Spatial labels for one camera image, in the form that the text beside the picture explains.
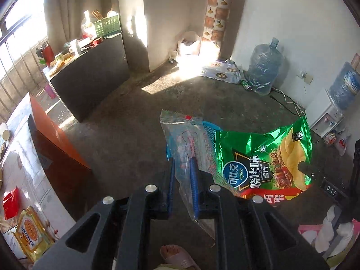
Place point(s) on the yellow snack packet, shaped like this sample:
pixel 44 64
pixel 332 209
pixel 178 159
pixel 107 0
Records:
pixel 32 236

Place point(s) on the empty blue water jug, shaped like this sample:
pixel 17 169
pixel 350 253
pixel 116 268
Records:
pixel 265 63

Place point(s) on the pink cartoon cushion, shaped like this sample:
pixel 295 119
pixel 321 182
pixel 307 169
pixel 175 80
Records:
pixel 309 232

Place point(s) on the red packet on table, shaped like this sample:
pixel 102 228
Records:
pixel 11 203

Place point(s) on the grey curtain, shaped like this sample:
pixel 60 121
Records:
pixel 64 18

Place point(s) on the green potato chip bag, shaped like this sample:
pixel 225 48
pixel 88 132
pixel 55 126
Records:
pixel 265 164

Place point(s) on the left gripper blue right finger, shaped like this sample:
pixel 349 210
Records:
pixel 194 186

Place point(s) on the white water dispenser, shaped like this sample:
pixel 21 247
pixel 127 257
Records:
pixel 322 114

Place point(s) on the red kettle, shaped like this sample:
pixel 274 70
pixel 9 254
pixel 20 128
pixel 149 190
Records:
pixel 45 53

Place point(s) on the right hand white glove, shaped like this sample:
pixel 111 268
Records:
pixel 331 230

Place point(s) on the foot in pink slipper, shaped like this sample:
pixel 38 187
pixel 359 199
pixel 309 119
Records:
pixel 176 257

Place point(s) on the pack of tissue rolls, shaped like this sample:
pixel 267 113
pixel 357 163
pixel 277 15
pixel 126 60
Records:
pixel 226 71

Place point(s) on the orange cardboard box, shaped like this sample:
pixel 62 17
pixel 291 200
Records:
pixel 67 172

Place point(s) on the dark grey cabinet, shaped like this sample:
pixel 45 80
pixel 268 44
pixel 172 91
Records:
pixel 87 80

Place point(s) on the green drink can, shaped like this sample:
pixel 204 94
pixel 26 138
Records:
pixel 246 85

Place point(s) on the blue jug on dispenser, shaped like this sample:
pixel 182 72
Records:
pixel 345 87

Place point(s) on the clear plastic snack bag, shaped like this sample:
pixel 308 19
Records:
pixel 187 137

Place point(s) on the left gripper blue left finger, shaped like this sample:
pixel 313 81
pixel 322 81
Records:
pixel 171 187

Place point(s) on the white plastic bag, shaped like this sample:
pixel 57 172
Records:
pixel 189 44

